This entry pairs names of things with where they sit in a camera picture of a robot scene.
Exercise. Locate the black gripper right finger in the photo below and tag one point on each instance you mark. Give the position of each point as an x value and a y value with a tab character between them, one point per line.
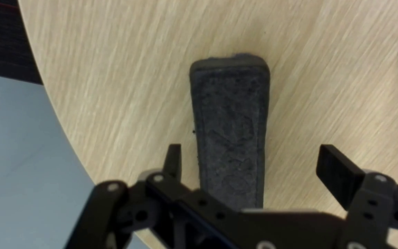
339	174

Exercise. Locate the black felt board duster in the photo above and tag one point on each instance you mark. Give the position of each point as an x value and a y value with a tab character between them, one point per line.
229	101

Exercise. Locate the round light wood table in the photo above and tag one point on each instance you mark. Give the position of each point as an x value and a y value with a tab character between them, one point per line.
118	76

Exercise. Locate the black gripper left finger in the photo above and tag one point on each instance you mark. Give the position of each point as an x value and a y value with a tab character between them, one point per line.
171	166

